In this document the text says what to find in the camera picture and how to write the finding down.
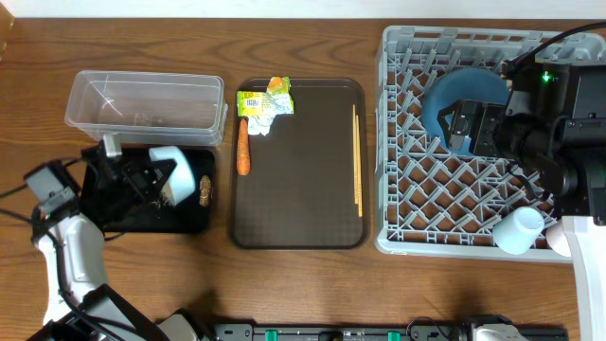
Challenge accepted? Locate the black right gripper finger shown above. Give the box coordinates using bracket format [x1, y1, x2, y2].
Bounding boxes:
[437, 99, 465, 124]
[437, 113, 462, 151]

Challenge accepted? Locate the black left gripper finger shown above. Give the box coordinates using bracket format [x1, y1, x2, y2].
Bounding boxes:
[134, 177, 170, 208]
[127, 159, 176, 183]

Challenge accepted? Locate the dark blue plate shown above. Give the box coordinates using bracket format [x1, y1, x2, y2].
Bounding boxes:
[421, 68, 509, 156]

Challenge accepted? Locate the light blue bowl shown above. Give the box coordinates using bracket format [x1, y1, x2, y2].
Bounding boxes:
[149, 146, 196, 206]

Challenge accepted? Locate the light blue cup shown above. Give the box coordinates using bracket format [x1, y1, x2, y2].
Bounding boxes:
[492, 206, 544, 255]

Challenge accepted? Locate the pink cup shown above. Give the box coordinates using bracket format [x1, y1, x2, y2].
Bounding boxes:
[545, 220, 571, 258]

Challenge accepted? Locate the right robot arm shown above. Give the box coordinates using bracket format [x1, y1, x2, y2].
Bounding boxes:
[422, 63, 605, 340]

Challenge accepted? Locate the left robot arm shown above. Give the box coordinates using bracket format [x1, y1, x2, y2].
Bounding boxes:
[25, 144, 214, 340]

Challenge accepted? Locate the grey plastic dishwasher rack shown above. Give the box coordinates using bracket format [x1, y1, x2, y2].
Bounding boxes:
[374, 26, 605, 260]

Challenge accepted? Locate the black tray bin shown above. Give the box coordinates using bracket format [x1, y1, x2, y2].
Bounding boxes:
[95, 148, 215, 234]

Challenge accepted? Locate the clear plastic bin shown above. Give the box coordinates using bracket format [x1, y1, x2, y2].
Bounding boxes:
[64, 70, 228, 147]

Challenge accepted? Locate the orange carrot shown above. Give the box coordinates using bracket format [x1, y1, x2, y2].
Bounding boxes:
[236, 118, 251, 176]

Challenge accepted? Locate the wooden chopstick right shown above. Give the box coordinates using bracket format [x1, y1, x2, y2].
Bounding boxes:
[354, 115, 364, 218]

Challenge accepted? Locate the wooden chopstick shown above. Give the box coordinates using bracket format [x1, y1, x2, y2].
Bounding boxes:
[351, 104, 359, 206]
[354, 115, 364, 218]

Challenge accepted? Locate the wooden chopstick left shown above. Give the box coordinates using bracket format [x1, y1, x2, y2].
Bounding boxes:
[351, 104, 359, 206]

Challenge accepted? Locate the yellow green snack wrapper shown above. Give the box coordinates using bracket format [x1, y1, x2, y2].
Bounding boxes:
[237, 77, 294, 135]

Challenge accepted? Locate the brown serving tray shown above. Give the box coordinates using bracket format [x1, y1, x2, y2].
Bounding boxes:
[228, 79, 370, 250]

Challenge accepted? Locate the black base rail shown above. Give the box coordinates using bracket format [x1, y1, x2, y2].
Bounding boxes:
[205, 315, 569, 341]

